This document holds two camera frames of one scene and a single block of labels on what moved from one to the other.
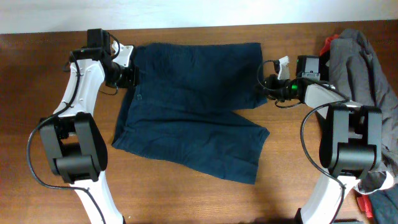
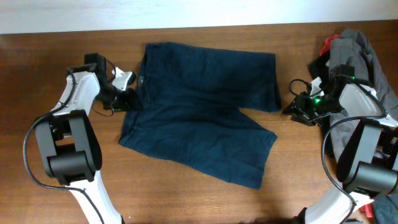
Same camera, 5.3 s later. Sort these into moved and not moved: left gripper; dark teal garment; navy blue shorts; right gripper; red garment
Moved: right gripper; left gripper
Not moved: dark teal garment; navy blue shorts; red garment
